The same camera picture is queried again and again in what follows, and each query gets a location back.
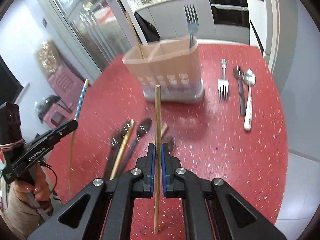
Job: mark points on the small dark spoon right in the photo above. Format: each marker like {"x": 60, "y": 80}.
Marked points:
{"x": 238, "y": 74}

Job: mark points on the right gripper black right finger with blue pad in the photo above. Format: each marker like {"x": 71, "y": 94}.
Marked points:
{"x": 172, "y": 187}

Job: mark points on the silver fork on table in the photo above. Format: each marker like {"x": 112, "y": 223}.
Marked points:
{"x": 223, "y": 83}

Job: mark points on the pink plastic stool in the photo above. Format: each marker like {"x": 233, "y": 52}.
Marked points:
{"x": 68, "y": 87}

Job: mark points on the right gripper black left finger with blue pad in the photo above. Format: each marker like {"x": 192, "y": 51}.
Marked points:
{"x": 144, "y": 185}

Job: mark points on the dark plastic spoon leftmost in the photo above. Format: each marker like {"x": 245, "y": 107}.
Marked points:
{"x": 115, "y": 143}

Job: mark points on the dark plastic spoon middle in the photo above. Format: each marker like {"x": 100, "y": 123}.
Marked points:
{"x": 142, "y": 129}

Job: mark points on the tan cutlery holder white base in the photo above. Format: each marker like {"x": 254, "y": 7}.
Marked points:
{"x": 173, "y": 64}

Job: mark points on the black built-in oven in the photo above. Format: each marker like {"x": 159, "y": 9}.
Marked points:
{"x": 230, "y": 12}

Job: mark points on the silver spoon ceramic handle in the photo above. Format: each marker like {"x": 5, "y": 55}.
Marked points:
{"x": 249, "y": 79}

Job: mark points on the large translucent dark spoon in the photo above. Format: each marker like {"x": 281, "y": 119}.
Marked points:
{"x": 170, "y": 140}

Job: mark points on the plain wooden chopstick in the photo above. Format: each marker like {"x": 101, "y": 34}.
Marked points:
{"x": 157, "y": 155}

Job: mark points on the glass cabinet door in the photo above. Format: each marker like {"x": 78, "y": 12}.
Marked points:
{"x": 99, "y": 25}

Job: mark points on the black chair back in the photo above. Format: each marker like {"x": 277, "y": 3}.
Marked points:
{"x": 149, "y": 31}

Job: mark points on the black plastic bag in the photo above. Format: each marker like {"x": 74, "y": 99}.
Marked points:
{"x": 44, "y": 106}

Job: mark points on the person's left hand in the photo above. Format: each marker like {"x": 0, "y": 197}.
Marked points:
{"x": 40, "y": 190}

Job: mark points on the blue patterned chopstick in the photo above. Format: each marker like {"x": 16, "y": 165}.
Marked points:
{"x": 76, "y": 117}

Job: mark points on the square wooden chopstick on table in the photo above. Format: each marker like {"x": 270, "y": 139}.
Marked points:
{"x": 164, "y": 129}

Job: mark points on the dark plastic spoon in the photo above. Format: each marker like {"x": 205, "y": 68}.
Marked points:
{"x": 115, "y": 143}
{"x": 142, "y": 129}

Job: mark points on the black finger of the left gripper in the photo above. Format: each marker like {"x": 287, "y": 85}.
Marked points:
{"x": 62, "y": 129}

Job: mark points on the golden yellow chopstick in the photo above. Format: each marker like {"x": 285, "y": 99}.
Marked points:
{"x": 128, "y": 130}

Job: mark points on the bag of nuts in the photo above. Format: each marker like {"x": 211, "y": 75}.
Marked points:
{"x": 48, "y": 57}

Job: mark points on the dark fork in holder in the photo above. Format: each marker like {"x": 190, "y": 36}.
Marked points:
{"x": 192, "y": 22}

